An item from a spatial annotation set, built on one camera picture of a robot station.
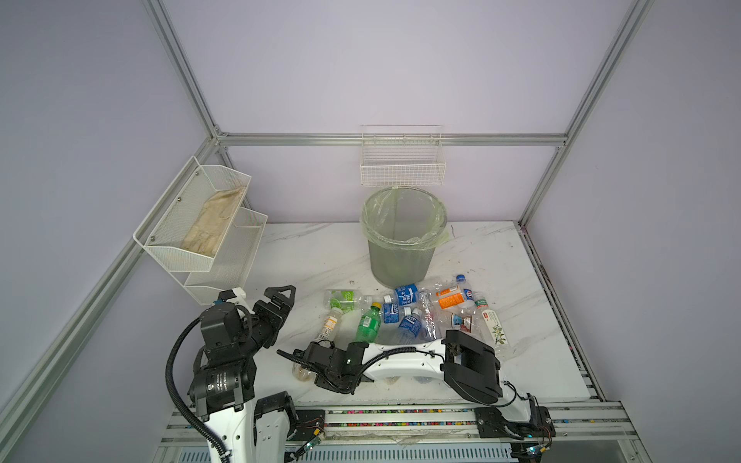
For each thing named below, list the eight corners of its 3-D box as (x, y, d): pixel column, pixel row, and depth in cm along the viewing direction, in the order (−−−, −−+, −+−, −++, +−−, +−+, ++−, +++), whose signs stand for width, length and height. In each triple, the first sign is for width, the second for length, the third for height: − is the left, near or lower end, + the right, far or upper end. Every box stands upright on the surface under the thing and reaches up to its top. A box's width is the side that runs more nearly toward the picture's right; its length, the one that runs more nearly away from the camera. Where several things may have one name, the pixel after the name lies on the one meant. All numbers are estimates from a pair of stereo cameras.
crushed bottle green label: (325, 312, 96) (323, 304, 92) (327, 296, 100) (325, 288, 96) (371, 312, 96) (371, 304, 92) (372, 297, 100) (371, 289, 96)
